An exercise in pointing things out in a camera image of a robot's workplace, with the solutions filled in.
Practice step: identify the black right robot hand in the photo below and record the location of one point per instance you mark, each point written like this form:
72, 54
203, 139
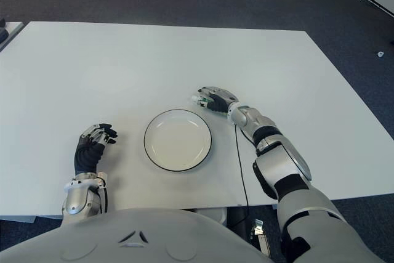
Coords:
220, 98

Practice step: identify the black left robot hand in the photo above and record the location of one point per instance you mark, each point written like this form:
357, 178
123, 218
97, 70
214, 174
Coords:
87, 155

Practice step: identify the green toothpaste tube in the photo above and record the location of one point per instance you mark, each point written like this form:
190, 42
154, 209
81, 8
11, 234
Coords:
194, 99

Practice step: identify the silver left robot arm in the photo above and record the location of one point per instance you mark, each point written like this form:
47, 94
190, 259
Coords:
78, 198

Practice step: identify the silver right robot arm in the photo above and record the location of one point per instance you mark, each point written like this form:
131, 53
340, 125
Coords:
286, 164

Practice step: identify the white plate with black rim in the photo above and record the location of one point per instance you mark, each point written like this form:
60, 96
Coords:
178, 139

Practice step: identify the grey robot torso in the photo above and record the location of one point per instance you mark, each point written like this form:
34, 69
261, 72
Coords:
129, 238

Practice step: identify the white side table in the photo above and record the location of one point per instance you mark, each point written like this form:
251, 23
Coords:
10, 33

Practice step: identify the black game controller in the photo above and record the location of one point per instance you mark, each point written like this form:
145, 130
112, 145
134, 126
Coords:
3, 35

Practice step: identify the metal bracket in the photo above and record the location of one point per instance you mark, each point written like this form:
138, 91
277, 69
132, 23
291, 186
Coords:
260, 235

